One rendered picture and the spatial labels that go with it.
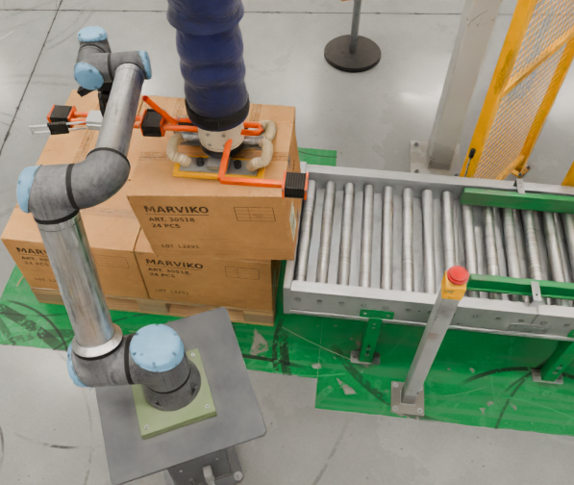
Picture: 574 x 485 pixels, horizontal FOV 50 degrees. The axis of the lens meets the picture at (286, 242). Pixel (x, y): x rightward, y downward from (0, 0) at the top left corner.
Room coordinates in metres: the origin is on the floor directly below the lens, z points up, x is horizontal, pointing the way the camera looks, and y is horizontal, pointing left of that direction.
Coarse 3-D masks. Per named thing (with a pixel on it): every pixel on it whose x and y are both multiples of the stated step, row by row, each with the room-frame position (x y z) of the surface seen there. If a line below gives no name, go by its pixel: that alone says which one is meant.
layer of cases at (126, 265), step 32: (96, 96) 2.53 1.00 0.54; (160, 96) 2.53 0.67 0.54; (64, 160) 2.07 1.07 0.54; (32, 224) 1.68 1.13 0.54; (96, 224) 1.68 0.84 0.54; (128, 224) 1.68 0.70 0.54; (32, 256) 1.59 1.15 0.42; (96, 256) 1.56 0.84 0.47; (128, 256) 1.54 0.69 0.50; (128, 288) 1.55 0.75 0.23; (160, 288) 1.53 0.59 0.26; (192, 288) 1.51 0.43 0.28; (224, 288) 1.49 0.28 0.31; (256, 288) 1.48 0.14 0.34
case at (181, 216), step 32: (288, 128) 1.80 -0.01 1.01; (160, 160) 1.68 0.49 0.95; (288, 160) 1.64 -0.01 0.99; (128, 192) 1.52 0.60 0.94; (160, 192) 1.51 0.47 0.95; (192, 192) 1.50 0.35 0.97; (224, 192) 1.48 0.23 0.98; (256, 192) 1.47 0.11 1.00; (160, 224) 1.50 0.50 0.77; (192, 224) 1.49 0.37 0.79; (224, 224) 1.47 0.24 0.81; (256, 224) 1.46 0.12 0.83; (288, 224) 1.47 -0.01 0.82; (160, 256) 1.50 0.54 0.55; (192, 256) 1.49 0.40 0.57; (224, 256) 1.47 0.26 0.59; (256, 256) 1.46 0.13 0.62; (288, 256) 1.44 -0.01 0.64
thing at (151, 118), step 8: (144, 112) 1.73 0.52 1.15; (152, 112) 1.75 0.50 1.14; (144, 120) 1.70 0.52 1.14; (152, 120) 1.70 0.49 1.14; (160, 120) 1.70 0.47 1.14; (144, 128) 1.66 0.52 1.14; (152, 128) 1.66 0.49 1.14; (160, 128) 1.66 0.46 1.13; (144, 136) 1.66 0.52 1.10; (152, 136) 1.66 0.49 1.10; (160, 136) 1.66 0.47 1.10
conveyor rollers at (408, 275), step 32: (352, 192) 1.86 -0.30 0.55; (384, 192) 1.87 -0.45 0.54; (448, 192) 1.86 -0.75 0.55; (352, 224) 1.69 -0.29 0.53; (384, 224) 1.68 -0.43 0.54; (448, 224) 1.68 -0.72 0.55; (512, 224) 1.68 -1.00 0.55; (544, 224) 1.69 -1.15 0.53; (320, 256) 1.51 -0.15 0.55; (384, 256) 1.51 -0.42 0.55; (448, 256) 1.51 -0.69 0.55; (512, 256) 1.50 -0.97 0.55; (384, 288) 1.35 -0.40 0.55
